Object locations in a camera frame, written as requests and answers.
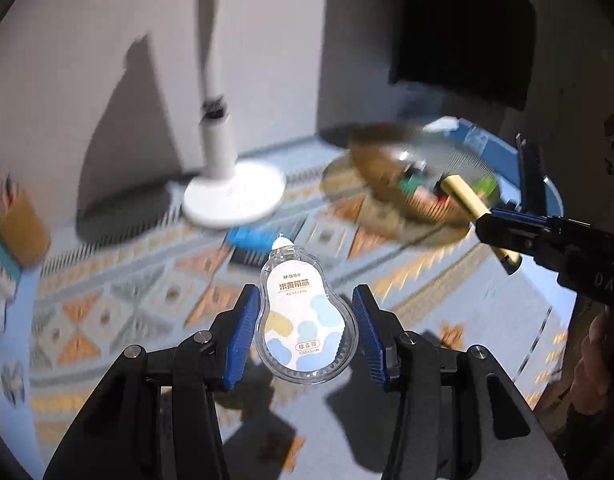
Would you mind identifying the small grey blue figure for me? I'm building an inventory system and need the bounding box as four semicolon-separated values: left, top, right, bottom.
0;362;28;406

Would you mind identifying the light green plant figure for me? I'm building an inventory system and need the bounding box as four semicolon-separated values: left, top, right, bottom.
474;175;502;201

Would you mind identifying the patterned woven mat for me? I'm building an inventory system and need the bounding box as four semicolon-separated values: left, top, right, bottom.
30;160;578;480

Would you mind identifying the person's right hand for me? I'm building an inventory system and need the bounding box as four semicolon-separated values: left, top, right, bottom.
564;305;614;428

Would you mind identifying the blue desk pad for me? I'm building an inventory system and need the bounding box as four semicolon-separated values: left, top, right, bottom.
0;117;578;480

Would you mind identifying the clear correction tape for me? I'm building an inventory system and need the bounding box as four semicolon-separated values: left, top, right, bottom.
256;234;360;385

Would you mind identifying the white desk lamp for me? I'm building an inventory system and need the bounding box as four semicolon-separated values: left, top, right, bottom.
181;0;287;231

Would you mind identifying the bunch of pens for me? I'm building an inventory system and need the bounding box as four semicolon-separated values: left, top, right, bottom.
0;172;23;211

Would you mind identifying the amber ribbed glass bowl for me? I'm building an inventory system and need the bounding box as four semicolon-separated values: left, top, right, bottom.
322;122;502;246

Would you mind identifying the yellow stick highlighter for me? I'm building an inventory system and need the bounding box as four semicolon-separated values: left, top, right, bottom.
439;175;524;276

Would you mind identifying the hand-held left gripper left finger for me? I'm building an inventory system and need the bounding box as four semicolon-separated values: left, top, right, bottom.
43;284;262;480

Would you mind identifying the cork pen holder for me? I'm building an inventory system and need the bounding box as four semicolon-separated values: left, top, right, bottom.
0;195;53;268

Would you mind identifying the black monitor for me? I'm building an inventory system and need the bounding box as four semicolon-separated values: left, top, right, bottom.
391;0;538;111

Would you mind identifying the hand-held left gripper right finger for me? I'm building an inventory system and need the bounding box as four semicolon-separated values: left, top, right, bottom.
352;284;570;480

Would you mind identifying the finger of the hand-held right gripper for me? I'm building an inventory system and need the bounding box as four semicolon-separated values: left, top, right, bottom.
489;132;550;221
476;215;560;263

